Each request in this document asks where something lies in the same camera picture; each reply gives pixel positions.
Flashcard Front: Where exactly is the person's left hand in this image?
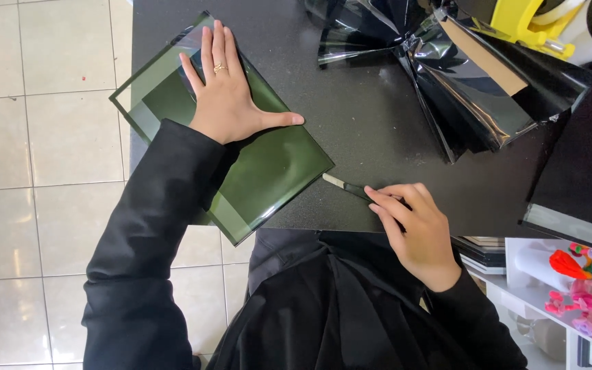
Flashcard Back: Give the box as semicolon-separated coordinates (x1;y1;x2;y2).
179;20;305;146

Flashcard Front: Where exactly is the person's right hand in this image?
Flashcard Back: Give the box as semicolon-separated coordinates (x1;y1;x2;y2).
364;183;463;293

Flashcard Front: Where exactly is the green cellophane sheet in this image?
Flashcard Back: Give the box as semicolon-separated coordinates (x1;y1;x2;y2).
109;11;335;246

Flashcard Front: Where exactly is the black utility knife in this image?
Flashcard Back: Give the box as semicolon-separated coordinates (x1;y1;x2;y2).
322;173;407;211

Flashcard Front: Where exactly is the person's black clothing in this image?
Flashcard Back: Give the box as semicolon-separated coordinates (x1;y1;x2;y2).
206;229;477;370

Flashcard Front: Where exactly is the black cellophane bouquet wrap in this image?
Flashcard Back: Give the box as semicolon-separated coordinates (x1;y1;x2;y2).
305;0;592;165

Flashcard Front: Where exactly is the white shelf with colourful decorations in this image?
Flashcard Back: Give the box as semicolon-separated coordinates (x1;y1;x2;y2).
453;235;592;370

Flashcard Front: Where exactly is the stack of black sheets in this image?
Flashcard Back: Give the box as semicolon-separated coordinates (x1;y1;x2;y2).
519;62;592;258

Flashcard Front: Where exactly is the brown paper strip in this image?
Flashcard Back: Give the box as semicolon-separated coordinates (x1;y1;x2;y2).
439;20;529;97

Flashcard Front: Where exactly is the yellow tape dispenser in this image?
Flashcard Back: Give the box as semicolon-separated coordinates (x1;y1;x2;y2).
471;0;587;61

